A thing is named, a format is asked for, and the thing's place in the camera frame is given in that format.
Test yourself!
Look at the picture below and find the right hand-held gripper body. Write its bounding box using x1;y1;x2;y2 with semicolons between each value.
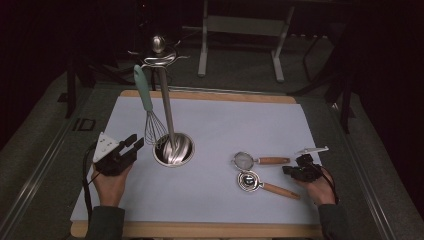
289;145;330;183

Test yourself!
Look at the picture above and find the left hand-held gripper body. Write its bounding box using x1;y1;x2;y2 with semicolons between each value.
92;131;138;177

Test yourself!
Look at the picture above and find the small mesh strainer wooden handle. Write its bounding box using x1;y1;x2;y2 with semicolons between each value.
231;151;292;172

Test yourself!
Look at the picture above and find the metal egg separator wooden handle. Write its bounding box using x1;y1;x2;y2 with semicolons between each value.
236;169;302;201

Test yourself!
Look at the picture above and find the metal utensil rack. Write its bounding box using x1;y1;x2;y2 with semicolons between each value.
127;34;196;167

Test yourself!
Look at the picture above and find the wire whisk with green handle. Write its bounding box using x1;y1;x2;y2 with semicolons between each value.
133;64;169;150

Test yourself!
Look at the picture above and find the person's right hand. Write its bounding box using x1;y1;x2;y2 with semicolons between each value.
294;172;338;207

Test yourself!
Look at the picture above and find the person's left hand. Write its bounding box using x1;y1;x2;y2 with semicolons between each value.
90;163;134;208

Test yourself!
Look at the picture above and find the black metal stand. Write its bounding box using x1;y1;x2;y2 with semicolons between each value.
288;31;357;135
57;54;98;120

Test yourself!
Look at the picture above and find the white table mat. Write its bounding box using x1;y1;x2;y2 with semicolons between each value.
70;95;343;225

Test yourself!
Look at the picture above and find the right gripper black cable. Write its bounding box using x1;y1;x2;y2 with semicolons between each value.
319;165;340;205

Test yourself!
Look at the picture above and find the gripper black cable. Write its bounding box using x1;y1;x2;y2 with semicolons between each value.
319;165;340;205
82;142;102;231

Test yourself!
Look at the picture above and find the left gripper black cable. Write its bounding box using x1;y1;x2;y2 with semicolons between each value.
82;142;102;231

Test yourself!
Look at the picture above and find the black floor bracket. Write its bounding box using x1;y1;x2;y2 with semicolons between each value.
72;117;97;132

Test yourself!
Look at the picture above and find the metal floor rail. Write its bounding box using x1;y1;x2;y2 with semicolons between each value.
328;99;398;240
0;96;88;240

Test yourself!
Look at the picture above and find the grey metal frame stand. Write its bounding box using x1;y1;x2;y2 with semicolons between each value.
182;0;296;84

